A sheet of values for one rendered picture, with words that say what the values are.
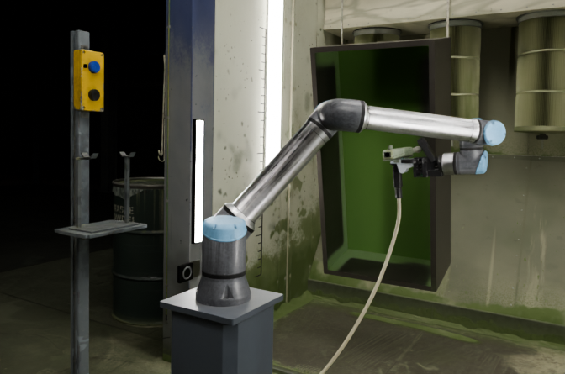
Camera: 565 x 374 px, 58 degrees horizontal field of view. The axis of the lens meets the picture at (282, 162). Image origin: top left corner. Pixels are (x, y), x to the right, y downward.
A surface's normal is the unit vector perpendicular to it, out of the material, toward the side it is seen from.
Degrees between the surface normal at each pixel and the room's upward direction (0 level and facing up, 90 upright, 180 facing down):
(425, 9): 90
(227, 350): 90
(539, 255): 57
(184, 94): 90
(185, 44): 90
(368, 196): 102
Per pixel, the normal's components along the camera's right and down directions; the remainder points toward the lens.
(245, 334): 0.86, 0.04
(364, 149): -0.48, 0.24
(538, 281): -0.42, -0.51
